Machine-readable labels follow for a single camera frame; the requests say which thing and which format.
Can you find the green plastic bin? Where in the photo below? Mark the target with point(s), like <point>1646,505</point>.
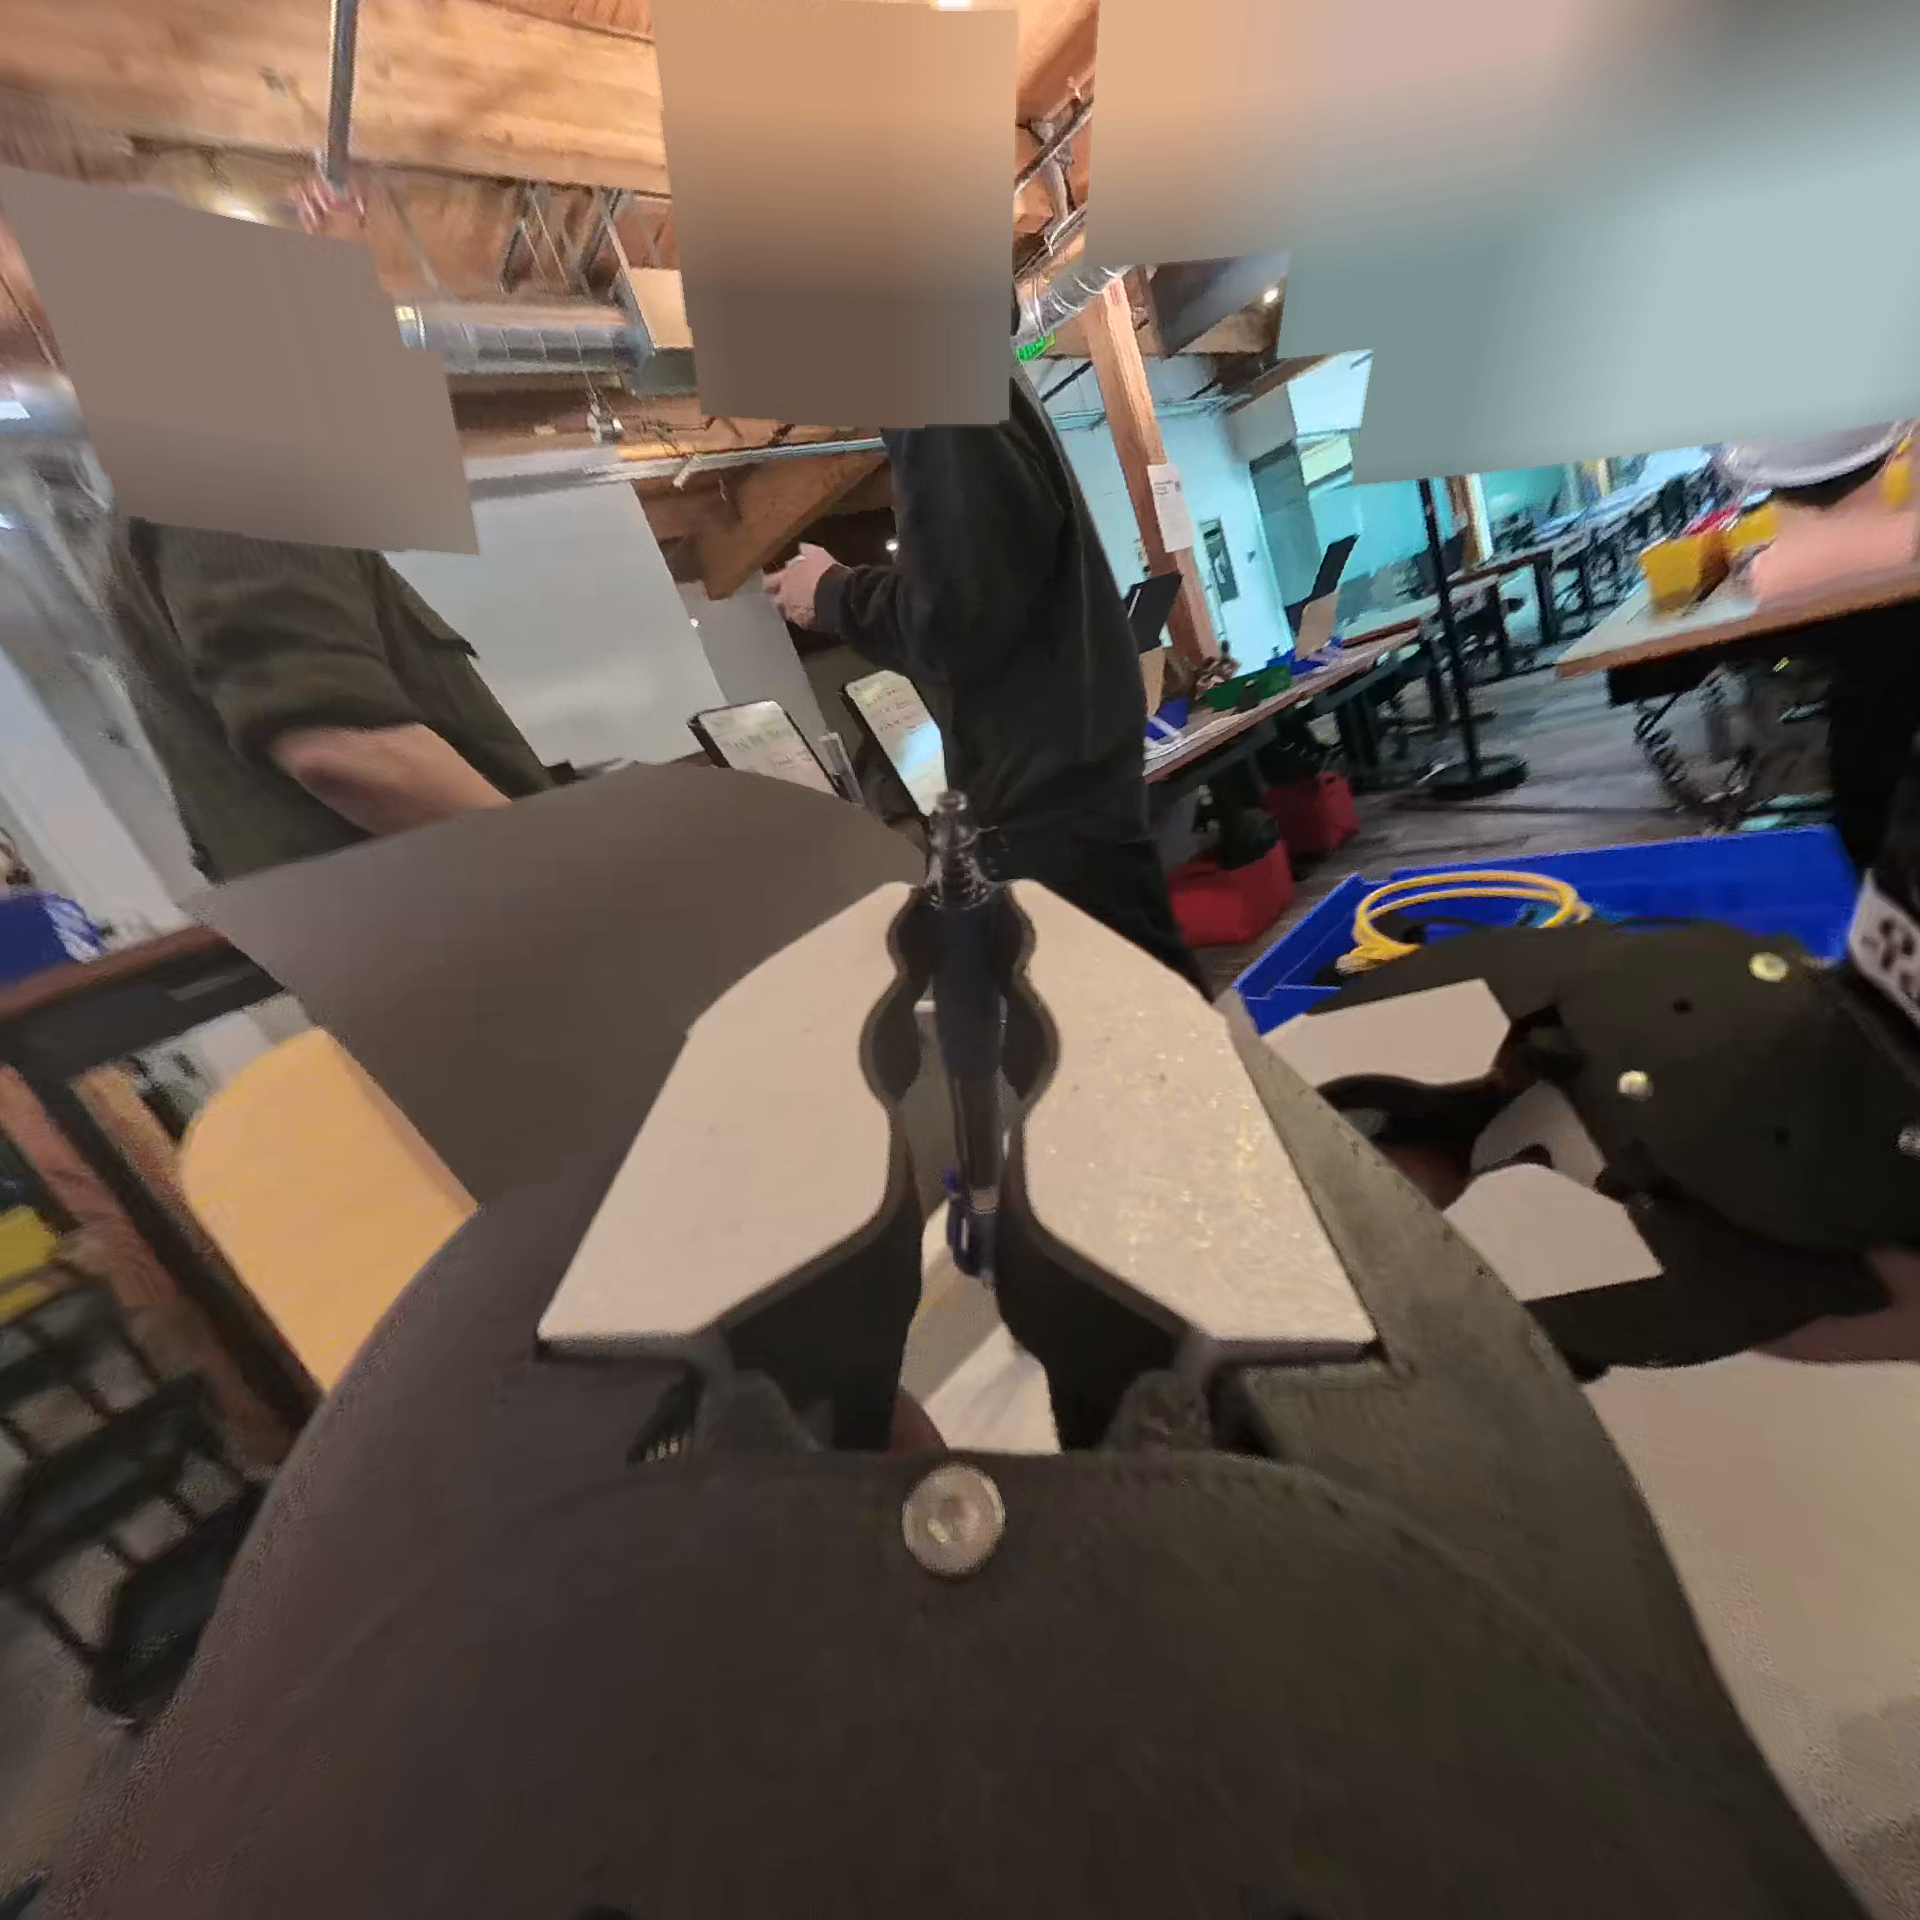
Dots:
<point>1245,688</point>

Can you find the dark grey board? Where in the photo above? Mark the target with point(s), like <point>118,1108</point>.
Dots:
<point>528,929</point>

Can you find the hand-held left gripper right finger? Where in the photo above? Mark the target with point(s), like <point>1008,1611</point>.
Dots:
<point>1187,1169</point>

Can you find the pink mannequin head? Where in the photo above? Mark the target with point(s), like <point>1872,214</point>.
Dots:
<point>1844,565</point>

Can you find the blue plastic bin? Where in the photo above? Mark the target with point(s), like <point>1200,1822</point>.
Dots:
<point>1694,882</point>

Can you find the office desk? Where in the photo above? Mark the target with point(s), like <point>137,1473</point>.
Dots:
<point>1321,660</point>

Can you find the white hard hat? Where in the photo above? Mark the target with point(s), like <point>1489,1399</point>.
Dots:
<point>1813,459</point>

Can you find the grey office table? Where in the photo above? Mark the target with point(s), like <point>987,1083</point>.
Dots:
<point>1726,623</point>

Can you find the yellow plastic bin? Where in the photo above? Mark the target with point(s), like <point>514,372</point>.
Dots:
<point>1688,568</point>

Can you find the spiral metal duct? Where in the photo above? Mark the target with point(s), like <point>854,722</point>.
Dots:
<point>508,336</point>

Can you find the small whiteboard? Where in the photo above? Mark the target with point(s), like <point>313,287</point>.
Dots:
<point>896,736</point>
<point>765,747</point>

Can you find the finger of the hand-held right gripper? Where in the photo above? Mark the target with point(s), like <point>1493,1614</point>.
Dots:
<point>1561,1237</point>
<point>1395,1036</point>

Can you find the red bag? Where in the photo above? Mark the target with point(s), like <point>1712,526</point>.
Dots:
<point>1229,900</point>
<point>1316,819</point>

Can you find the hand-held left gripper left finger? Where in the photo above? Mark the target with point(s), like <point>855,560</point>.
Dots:
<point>719,1169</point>

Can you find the blue retractable pen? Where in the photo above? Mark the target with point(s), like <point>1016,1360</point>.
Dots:
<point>966,1021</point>

